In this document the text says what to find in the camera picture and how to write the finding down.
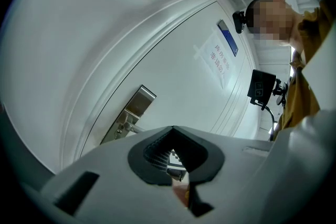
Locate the blue door sign plate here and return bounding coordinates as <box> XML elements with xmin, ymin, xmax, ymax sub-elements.
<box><xmin>217</xmin><ymin>19</ymin><xmax>239</xmax><ymax>58</ymax></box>

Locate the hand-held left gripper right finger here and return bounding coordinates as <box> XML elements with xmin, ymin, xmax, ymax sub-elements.
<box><xmin>173</xmin><ymin>125</ymin><xmax>276</xmax><ymax>217</ymax></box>

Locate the black head-worn camera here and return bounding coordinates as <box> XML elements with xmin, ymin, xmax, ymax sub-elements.
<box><xmin>232</xmin><ymin>9</ymin><xmax>247</xmax><ymax>34</ymax></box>

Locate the mustard shirt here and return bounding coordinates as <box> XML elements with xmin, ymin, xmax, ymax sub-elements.
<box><xmin>272</xmin><ymin>0</ymin><xmax>336</xmax><ymax>140</ymax></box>

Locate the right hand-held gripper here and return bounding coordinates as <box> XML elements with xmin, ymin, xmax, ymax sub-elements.
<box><xmin>165</xmin><ymin>148</ymin><xmax>187</xmax><ymax>182</ymax></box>

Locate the white door with metal handle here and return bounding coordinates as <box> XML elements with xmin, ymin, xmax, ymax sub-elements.
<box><xmin>78</xmin><ymin>1</ymin><xmax>259</xmax><ymax>158</ymax></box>

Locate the black chest-mounted device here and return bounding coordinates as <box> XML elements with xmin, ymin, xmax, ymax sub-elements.
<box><xmin>247</xmin><ymin>69</ymin><xmax>277</xmax><ymax>107</ymax></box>

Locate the black cable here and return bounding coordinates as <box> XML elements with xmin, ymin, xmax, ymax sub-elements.
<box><xmin>262</xmin><ymin>104</ymin><xmax>278</xmax><ymax>140</ymax></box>

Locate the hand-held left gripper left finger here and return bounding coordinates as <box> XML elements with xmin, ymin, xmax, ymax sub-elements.
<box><xmin>41</xmin><ymin>125</ymin><xmax>188</xmax><ymax>218</ymax></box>

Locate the white paper notice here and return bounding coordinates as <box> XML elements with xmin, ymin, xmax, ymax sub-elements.
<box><xmin>193</xmin><ymin>27</ymin><xmax>237</xmax><ymax>90</ymax></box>

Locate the person's head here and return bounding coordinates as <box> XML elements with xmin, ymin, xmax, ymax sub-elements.
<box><xmin>245</xmin><ymin>0</ymin><xmax>302</xmax><ymax>48</ymax></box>

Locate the silver door lock with handle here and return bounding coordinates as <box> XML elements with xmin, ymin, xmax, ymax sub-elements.
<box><xmin>99</xmin><ymin>84</ymin><xmax>158</xmax><ymax>145</ymax></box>

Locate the person's right forearm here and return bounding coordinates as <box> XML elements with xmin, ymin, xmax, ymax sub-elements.
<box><xmin>172</xmin><ymin>182</ymin><xmax>190</xmax><ymax>208</ymax></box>

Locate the black device mount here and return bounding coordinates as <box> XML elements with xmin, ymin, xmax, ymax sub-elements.
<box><xmin>271</xmin><ymin>78</ymin><xmax>288</xmax><ymax>107</ymax></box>

